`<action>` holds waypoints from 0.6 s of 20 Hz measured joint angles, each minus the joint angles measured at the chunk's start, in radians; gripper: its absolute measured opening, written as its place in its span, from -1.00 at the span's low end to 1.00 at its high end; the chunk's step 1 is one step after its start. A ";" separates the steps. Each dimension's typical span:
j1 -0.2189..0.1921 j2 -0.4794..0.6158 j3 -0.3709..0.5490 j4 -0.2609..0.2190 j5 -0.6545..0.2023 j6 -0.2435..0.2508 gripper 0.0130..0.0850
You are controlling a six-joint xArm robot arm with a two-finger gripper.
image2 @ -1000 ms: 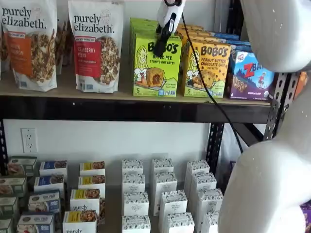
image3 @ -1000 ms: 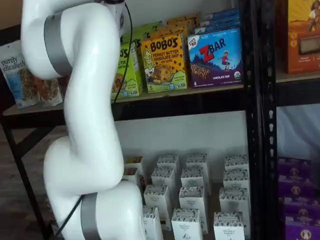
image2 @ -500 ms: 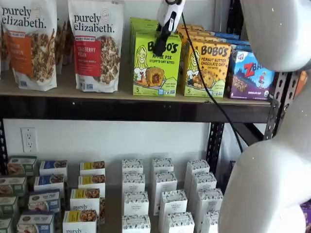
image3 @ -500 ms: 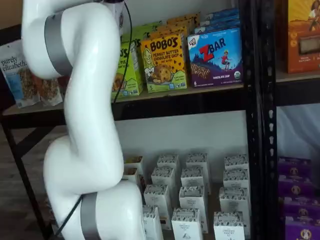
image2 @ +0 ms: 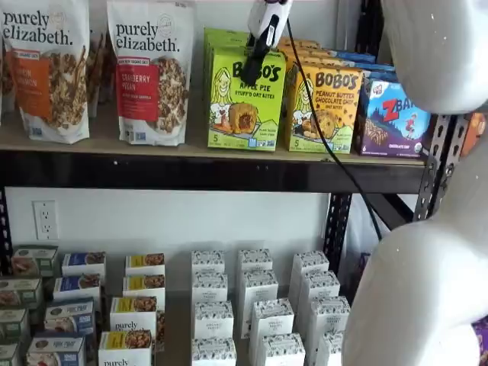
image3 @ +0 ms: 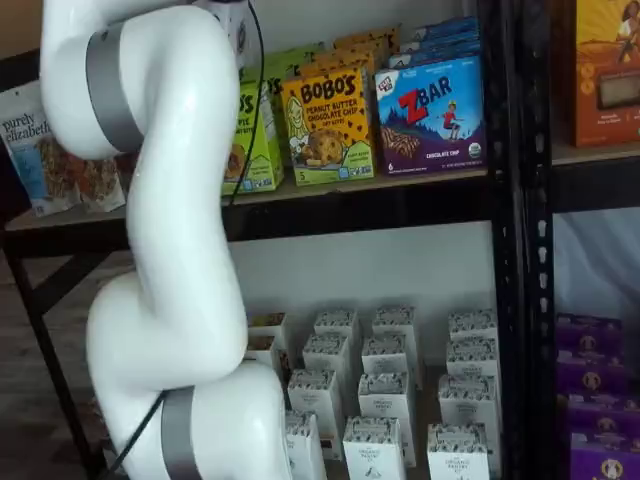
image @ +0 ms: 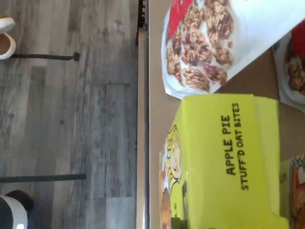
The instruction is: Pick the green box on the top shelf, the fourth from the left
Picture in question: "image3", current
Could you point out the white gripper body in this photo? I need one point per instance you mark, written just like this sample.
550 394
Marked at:
239 35

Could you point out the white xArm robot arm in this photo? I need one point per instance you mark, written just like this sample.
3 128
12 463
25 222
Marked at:
165 200

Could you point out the white organic pantry carton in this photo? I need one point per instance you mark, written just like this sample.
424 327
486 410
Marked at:
325 355
395 320
307 450
457 455
315 395
385 357
372 450
467 400
382 400
336 322
472 322
472 360

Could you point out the green Bobo's apple pie box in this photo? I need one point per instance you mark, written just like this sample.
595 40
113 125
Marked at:
300 55
270 120
265 170

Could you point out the small yellow granola box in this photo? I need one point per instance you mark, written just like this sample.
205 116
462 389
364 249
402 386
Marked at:
260 347
267 322

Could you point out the purple snack box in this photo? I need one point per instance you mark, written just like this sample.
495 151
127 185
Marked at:
605 417
590 332
595 375
605 460

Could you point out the orange Bobo's peanut butter box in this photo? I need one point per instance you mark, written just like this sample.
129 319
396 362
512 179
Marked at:
365 40
350 62
330 125

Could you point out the blue purple Zbar box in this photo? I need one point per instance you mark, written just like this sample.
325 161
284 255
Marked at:
440 52
445 30
430 120

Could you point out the orange label granola bag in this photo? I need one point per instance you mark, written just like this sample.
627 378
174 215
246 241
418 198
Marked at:
100 185

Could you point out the blue label granola bag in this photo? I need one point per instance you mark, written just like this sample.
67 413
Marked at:
25 160

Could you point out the large orange cardboard box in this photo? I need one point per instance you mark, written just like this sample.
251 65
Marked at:
610 75

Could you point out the white plastic sheet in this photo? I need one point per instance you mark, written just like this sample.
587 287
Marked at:
595 260

